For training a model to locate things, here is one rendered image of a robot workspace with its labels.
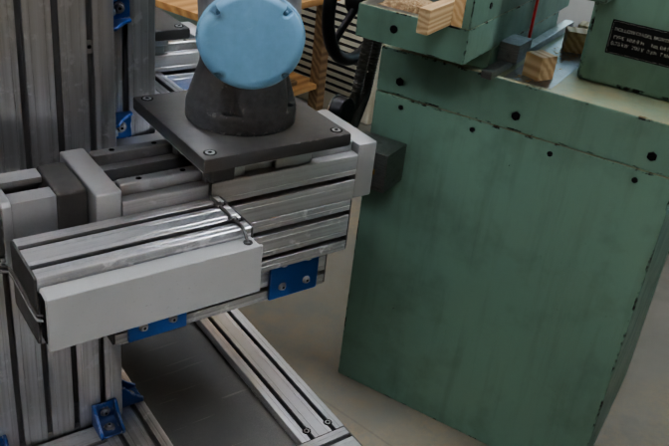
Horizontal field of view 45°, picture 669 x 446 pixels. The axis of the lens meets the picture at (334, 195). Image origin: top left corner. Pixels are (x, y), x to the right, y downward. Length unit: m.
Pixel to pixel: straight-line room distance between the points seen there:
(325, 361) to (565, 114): 0.87
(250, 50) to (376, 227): 0.88
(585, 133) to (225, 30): 0.77
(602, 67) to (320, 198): 0.61
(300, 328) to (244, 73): 1.26
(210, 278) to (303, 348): 1.05
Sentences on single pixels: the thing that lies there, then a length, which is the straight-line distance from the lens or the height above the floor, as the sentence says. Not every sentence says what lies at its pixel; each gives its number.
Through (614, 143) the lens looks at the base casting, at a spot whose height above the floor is 0.74.
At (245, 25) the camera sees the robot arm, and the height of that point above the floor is 1.00.
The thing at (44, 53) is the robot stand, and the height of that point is 0.89.
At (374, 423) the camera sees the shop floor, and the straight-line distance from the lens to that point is 1.84.
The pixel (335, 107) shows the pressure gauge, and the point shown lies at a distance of 1.57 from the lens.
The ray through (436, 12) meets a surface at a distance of 1.31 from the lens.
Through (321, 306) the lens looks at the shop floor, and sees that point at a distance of 2.16.
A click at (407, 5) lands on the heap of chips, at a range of 1.43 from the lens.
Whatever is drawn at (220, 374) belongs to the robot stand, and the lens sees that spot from 1.60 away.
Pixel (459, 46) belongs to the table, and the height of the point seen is 0.87.
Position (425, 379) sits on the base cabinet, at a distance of 1.83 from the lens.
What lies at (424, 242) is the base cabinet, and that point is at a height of 0.42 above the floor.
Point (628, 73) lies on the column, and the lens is 1.53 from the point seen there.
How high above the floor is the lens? 1.25
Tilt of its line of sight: 27 degrees down
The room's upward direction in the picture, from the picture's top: 7 degrees clockwise
